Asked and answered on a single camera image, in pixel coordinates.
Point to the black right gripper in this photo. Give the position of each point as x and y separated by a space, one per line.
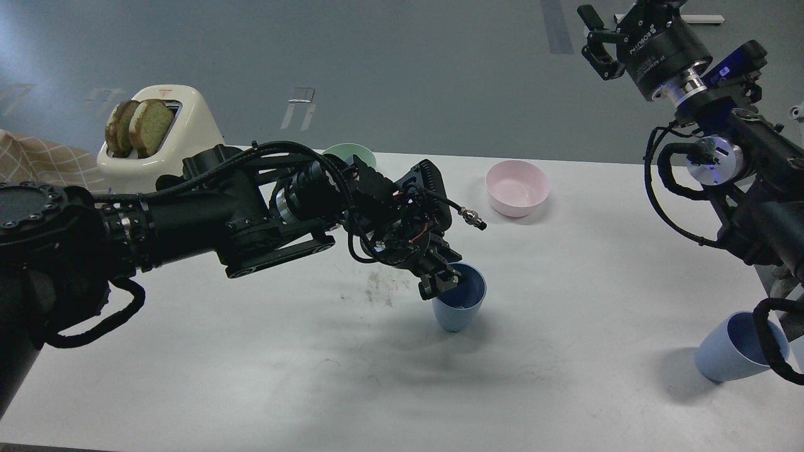
655 45

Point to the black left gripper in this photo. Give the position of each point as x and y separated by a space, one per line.
403 223

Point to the blue cup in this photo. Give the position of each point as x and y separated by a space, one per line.
455 309
731 351

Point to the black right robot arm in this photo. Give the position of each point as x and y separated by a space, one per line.
718 148

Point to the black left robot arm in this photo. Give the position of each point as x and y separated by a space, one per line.
69 256

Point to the white stand base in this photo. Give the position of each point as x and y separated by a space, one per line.
703 19

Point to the pink bowl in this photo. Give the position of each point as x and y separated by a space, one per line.
516 188

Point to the green bowl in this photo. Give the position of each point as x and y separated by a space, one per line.
347 151

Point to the cream white toaster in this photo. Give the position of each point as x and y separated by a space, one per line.
192 131

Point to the right toast slice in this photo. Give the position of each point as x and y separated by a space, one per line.
148 126

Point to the toast slice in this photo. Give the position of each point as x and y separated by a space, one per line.
148 126
116 133

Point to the left toast slice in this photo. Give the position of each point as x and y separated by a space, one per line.
116 133

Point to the beige checkered cloth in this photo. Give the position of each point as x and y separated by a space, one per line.
27 158

